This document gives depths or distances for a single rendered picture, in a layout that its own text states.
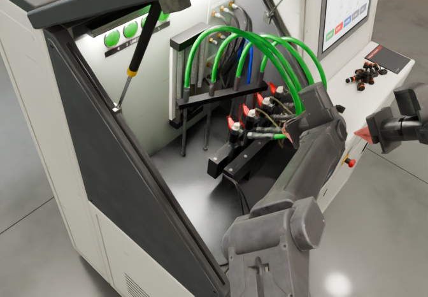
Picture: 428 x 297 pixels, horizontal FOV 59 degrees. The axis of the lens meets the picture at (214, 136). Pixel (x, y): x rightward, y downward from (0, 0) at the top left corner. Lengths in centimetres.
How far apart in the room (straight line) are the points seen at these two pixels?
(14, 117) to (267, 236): 261
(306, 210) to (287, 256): 6
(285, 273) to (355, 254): 195
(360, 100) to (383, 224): 112
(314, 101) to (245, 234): 43
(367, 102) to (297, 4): 54
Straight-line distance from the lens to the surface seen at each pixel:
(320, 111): 82
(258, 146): 129
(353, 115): 152
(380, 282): 234
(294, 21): 130
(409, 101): 92
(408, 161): 298
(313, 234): 44
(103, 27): 93
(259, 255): 43
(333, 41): 156
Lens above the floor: 192
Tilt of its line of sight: 47 degrees down
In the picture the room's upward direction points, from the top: 8 degrees clockwise
